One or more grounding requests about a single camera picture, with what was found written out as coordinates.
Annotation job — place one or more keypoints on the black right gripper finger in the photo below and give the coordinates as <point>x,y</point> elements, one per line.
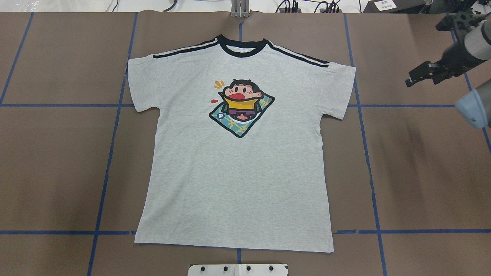
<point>422,72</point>

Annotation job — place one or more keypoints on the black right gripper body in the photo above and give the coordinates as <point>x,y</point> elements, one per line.
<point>456,56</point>

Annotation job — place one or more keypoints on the grey cartoon print t-shirt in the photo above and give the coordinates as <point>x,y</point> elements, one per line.
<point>238,157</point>

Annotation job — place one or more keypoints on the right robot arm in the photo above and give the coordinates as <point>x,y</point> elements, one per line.
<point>471,49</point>

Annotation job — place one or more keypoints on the aluminium frame post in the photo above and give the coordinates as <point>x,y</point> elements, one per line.
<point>240,8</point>

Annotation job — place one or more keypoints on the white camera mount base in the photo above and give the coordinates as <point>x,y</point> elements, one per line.
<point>239,270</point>

